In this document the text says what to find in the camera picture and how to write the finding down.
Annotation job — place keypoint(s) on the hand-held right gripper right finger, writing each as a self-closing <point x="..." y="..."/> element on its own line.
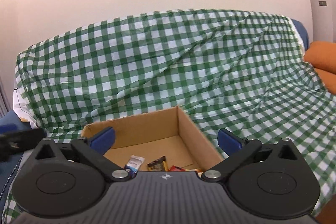
<point x="229" y="142"/>

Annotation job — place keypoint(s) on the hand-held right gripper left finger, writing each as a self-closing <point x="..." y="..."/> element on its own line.
<point x="105" y="138"/>

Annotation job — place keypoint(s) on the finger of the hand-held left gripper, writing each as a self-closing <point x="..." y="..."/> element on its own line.
<point x="21" y="141"/>

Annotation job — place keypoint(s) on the silver purple gradient packet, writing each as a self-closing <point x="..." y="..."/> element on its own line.
<point x="135" y="162"/>

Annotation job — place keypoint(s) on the brown cardboard box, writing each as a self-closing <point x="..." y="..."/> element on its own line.
<point x="157" y="129"/>

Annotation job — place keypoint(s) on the dark chocolate packet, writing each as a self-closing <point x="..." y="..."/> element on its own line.
<point x="157" y="165"/>

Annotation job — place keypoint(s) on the red wafer packet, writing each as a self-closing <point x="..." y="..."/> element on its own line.
<point x="175" y="168"/>

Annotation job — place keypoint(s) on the white cloth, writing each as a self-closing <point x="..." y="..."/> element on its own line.
<point x="25" y="106"/>

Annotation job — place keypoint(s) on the grey curtain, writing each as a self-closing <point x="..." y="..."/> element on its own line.
<point x="3" y="98"/>

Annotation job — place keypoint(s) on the green checkered cloth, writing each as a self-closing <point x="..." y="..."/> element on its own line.
<point x="183" y="56"/>

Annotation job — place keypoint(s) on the orange cushion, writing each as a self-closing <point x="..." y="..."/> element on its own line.
<point x="324" y="56"/>

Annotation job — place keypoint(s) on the wall switch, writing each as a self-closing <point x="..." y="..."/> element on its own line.
<point x="323" y="3"/>

